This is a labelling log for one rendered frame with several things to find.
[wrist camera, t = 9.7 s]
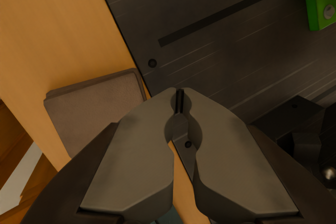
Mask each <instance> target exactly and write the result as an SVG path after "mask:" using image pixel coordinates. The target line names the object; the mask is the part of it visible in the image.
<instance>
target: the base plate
mask: <svg viewBox="0 0 336 224"><path fill-rule="evenodd" d="M106 3H107V5H108V7H109V9H110V11H111V13H112V15H113V17H114V19H115V22H116V24H117V26H118V28H119V30H120V32H121V34H122V36H123V38H124V41H125V43H126V45H127V47H128V49H129V51H130V53H131V55H132V58H133V60H134V62H135V64H136V66H137V68H138V70H139V72H140V74H141V77H142V79H143V81H144V83H145V85H146V87H147V89H148V91H149V93H150V96H151V97H154V96H156V95H157V94H159V93H161V92H163V91H164V90H166V89H168V88H176V89H181V88H191V89H193V90H195V91H196V92H198V93H200V94H202V95H204V96H206V97H207V98H209V99H211V100H213V101H215V102H216V103H218V104H220V105H222V106H223V107H225V108H226V109H228V110H229V111H231V112H232V113H233V114H235V115H236V116H237V117H238V118H239V119H241V120H242V121H243V122H244V123H245V124H246V125H249V124H251V123H252V122H254V121H256V120H257V119H259V118H261V117H262V116H264V115H266V114H267V113H269V112H270V111H272V110H274V109H275V108H277V107H279V106H280V105H282V104H284V103H285V102H287V101H289V100H290V99H292V98H294V97H295V96H297V95H299V96H301V97H303V98H305V99H307V100H309V101H311V102H313V103H316V104H318V105H320V106H322V107H324V108H328V107H329V106H331V105H332V104H334V103H335V102H336V22H334V23H332V24H331V25H329V26H327V27H325V28H323V29H321V30H318V31H310V28H309V20H308V13H307V6H306V0H106ZM188 127H189V122H188V120H187V118H186V117H185V116H184V115H183V114H182V113H180V106H179V101H178V112H177V113H175V115H174V116H173V137H172V139H171V140H172V142H173V144H174V146H175V148H176V151H177V153H178V155H179V157H180V159H181V161H182V163H183V165H184V168H185V170H186V172H187V174H188V176H189V178H190V180H191V182H192V183H193V175H194V167H195V159H196V153H197V149H196V147H195V146H194V144H193V143H192V142H191V141H190V140H189V139H188Z"/></svg>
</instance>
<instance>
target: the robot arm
mask: <svg viewBox="0 0 336 224"><path fill-rule="evenodd" d="M178 102H179V110H180V114H183V115H184V116H185V117H186V119H187V120H188V134H187V137H188V139H189V140H190V141H191V142H192V143H193V145H194V146H195V148H196V150H197V152H196V155H195V163H194V171H193V180H192V184H193V191H194V199H195V205H196V207H197V209H198V210H199V211H200V212H201V213H202V214H204V215H205V216H207V217H208V218H210V219H212V220H213V221H215V222H216V223H218V224H336V198H335V197H334V196H333V194H332V193H331V192H330V191H329V190H328V189H327V188H326V187H325V186H324V185H323V184H322V183H321V182H320V181H319V180H318V179H317V178H316V177H314V176H313V175H312V174H311V173H310V172H309V171H308V170H307V169H305V168H304V167H303V166H302V165H301V164H300V163H298V162H297V161H296V160H295V159H294V158H292V157H291V156H290V155H289V154H288V153H287V152H285V151H284V150H283V149H282V148H281V147H279V146H278V145H277V144H276V143H275V142H274V141H272V140H271V139H270V138H269V137H268V136H267V135H265V134H264V133H263V132H262V131H261V130H259V129H258V128H257V127H256V126H255V125H246V124H245V123H244V122H243V121H242V120H241V119H240V118H238V117H237V116H236V115H235V114H234V113H232V112H231V111H230V110H228V109H227V108H225V107H224V106H222V105H220V104H219V103H217V102H215V101H213V100H211V99H210V98H208V97H206V96H204V95H202V94H200V93H199V92H197V91H195V90H193V89H191V88H189V87H183V88H174V87H170V88H168V89H166V90H164V91H162V92H160V93H159V94H157V95H155V96H153V97H152V98H150V99H148V100H146V101H144V102H143V103H141V104H139V105H138V106H136V107H135V108H133V109H132V110H131V111H129V112H128V113H127V114H126V115H125V116H123V117H122V118H121V119H120V120H119V121H118V122H111V123H110V124H109V125H108V126H107V127H106V128H105V129H103V130H102V131H101V132H100V133H99V134H98V135H97V136H96V137H95V138H94V139H93V140H92V141H91V142H90V143H88V144H87V145H86V146H85V147H84V148H83V149H82V150H81V151H80V152H79V153H78V154H77V155H76V156H75V157H73V158H72V159H71V160H70V161H69V162H68V163H67V164H66V165H65V166H64V167H63V168H62V169H61V170H60V171H59V172H58V173H57V174H56V175H55V176H54V177H53V178H52V179H51V181H50V182H49V183H48V184H47V185H46V186H45V188H44V189H43V190H42V191H41V193H40V194H39V195H38V197H37V198H36V199H35V201H34V202H33V203H32V205H31V206H30V208H29V209H28V211H27V212H26V214H25V216H24V217H23V219H22V220H21V222H20V224H150V223H152V222H153V221H155V220H157V219H158V218H160V217H161V216H163V215H164V214H166V213H167V212H169V211H170V209H171V208H172V205H173V189H174V161H175V155H174V152H173V151H172V150H171V148H170V147H169V146H168V143H169V142H170V141H171V139H172V138H173V125H174V115H175V114H177V113H178Z"/></svg>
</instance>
